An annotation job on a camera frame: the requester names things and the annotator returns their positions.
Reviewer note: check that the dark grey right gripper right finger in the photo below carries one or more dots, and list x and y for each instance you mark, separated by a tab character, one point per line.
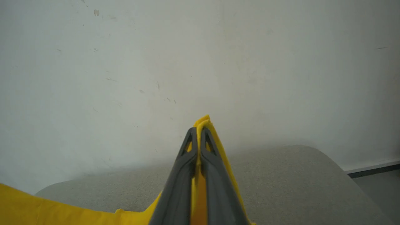
220	190

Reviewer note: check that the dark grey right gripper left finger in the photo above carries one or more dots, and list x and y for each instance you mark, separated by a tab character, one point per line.
176	187

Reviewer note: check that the yellow garment with grey stripes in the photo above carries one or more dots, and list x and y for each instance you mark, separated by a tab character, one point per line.
62	212

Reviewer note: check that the dark grey skirting board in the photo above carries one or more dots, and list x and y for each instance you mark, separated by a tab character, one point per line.
373	171

